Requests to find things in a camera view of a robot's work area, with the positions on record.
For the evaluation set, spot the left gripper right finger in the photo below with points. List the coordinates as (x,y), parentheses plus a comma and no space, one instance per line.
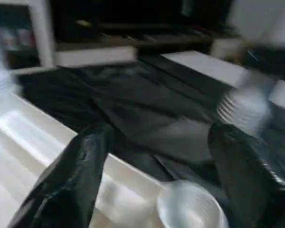
(251,175)

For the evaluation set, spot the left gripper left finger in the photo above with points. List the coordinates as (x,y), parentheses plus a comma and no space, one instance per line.
(66,185)

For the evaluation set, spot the white plastic table top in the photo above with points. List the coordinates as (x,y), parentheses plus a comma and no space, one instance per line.
(28,142)

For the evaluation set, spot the black work mat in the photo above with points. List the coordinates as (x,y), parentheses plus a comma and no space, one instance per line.
(147,104)

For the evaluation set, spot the white flat panel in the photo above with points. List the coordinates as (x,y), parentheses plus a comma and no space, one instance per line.
(204,66)

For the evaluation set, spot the white drawer unit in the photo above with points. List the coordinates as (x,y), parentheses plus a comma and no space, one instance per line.
(95,56)

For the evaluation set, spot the dark wooden TV bench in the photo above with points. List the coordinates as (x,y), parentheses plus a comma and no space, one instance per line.
(147,35)

